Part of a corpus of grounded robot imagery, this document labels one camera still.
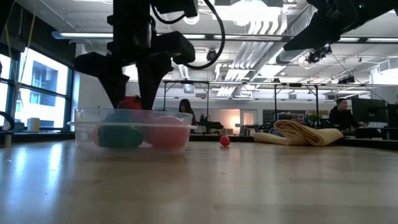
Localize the person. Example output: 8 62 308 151
178 98 198 126
328 97 361 131

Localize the large black computer monitor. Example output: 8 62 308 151
351 97 389 124

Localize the red toy tomato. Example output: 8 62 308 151
144 115 190 149

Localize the black metal stand frame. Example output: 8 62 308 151
274 83 320 122
163 80 210 125

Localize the black curved hose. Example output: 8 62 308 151
0 111 16 132

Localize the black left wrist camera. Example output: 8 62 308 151
154 30 197 65

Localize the dark computer monitor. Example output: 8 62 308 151
387 103 398 128

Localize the dark window frame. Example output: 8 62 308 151
0 43 77 138

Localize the silver ceiling duct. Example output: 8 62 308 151
229 6 312 71

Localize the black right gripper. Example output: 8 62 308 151
283 0 366 50

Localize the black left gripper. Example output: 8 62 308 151
74 40 174 110

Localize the folded yellow cloth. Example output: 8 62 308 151
253 119 345 147

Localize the white cable ring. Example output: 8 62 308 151
183 14 200 26

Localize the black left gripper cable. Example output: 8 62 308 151
150 0 226 71

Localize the clear plastic tupperware container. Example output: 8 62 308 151
67 108 198 153

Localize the yellow hanging cable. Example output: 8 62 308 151
1 6 34 103

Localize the green toy bell pepper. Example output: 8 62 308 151
96 113 145 149

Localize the white cup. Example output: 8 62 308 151
27 117 41 133

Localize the red toy dragon fruit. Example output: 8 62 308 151
117 95 144 110

